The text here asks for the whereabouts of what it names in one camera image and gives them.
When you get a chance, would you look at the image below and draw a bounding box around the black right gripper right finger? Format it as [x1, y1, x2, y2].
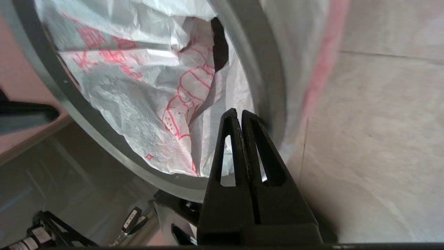
[241, 110, 319, 225]

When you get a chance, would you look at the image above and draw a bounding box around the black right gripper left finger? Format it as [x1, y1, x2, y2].
[197, 108, 258, 244]

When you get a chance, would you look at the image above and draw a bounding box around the fresh white red plastic bag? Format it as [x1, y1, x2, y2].
[35, 0, 351, 177]

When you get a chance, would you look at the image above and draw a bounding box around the grey bin retaining ring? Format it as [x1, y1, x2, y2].
[0, 0, 288, 203]

